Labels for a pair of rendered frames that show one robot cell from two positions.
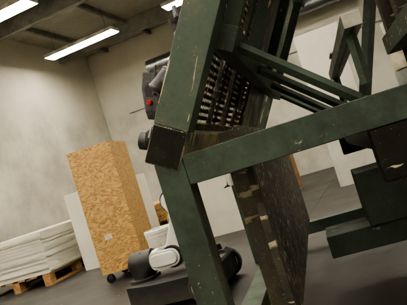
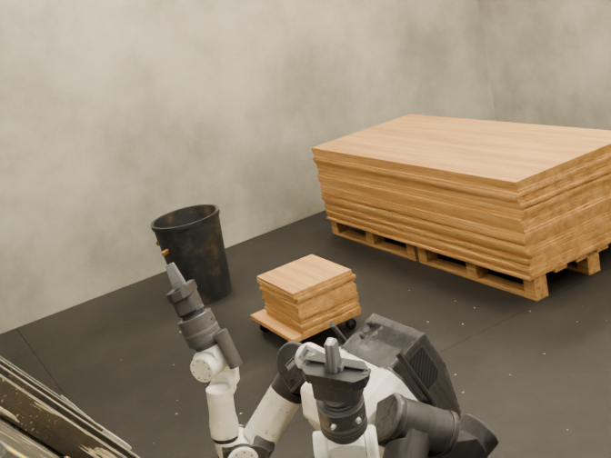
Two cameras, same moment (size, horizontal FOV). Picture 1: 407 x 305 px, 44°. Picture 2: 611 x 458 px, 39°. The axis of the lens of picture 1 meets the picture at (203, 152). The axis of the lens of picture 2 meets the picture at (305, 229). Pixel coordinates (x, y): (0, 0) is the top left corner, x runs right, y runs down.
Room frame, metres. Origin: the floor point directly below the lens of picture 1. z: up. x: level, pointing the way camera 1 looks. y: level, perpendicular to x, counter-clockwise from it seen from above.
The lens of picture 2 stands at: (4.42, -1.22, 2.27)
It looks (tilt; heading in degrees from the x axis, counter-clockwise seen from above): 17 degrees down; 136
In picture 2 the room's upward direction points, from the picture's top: 13 degrees counter-clockwise
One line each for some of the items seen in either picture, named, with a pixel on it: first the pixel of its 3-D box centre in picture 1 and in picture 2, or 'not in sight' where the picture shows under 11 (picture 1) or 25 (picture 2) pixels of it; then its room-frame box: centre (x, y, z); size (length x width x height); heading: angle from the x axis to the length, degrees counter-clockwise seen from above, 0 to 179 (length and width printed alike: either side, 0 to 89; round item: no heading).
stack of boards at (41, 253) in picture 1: (69, 244); not in sight; (7.17, 2.17, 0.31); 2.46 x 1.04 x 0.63; 161
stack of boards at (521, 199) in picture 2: not in sight; (461, 191); (0.88, 3.86, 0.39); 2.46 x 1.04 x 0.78; 161
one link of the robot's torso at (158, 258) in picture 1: (169, 255); not in sight; (3.27, 0.40, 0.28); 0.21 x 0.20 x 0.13; 74
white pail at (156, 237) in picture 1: (165, 241); not in sight; (4.51, 0.56, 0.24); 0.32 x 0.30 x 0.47; 161
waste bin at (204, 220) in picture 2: not in sight; (194, 256); (-0.64, 2.48, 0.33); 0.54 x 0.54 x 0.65
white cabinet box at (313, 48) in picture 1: (340, 105); not in sight; (6.84, -1.94, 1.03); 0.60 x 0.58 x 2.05; 161
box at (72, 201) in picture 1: (116, 218); not in sight; (6.57, 1.32, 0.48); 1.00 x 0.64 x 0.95; 161
